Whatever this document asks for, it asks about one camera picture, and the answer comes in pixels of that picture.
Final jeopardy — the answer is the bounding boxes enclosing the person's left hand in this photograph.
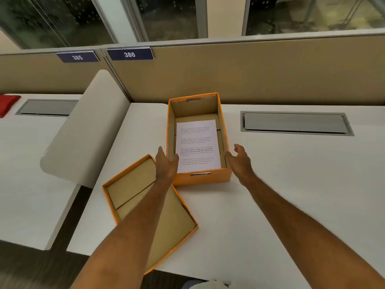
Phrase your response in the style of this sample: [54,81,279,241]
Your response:
[155,146,180,186]

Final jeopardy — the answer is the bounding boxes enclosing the person's right hand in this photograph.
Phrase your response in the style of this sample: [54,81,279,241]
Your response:
[224,143,257,187]

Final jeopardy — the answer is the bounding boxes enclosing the orange cardboard box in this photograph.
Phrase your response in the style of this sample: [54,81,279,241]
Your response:
[166,92,233,187]

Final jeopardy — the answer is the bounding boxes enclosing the white printed paper sheet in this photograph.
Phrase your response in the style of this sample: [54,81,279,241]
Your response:
[175,119,222,174]

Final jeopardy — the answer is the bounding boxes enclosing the orange box lid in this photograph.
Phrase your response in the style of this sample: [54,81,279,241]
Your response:
[102,154,199,275]

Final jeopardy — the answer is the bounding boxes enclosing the person's right forearm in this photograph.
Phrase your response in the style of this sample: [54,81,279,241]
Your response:
[243,175,385,289]

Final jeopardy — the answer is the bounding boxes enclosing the person's left forearm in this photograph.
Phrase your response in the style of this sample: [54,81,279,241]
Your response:
[71,178,174,289]

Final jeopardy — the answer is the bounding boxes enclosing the white desk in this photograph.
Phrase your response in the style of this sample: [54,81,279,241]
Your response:
[66,102,385,289]
[0,94,83,251]

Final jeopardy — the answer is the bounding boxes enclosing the white curved divider panel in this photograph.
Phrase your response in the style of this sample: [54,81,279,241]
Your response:
[40,69,131,189]

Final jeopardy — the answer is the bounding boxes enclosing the beige partition panel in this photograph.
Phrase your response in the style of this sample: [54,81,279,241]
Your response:
[0,46,133,102]
[101,28,385,106]

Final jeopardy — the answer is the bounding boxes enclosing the dark blue number label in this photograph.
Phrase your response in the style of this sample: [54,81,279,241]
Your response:
[107,47,154,61]
[56,50,100,63]

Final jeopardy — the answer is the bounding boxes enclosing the red cloth item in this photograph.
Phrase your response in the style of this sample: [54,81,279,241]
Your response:
[0,94,22,119]

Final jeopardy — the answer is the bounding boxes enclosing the grey cable tray cover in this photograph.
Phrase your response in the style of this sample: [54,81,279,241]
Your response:
[15,99,79,118]
[240,111,355,137]

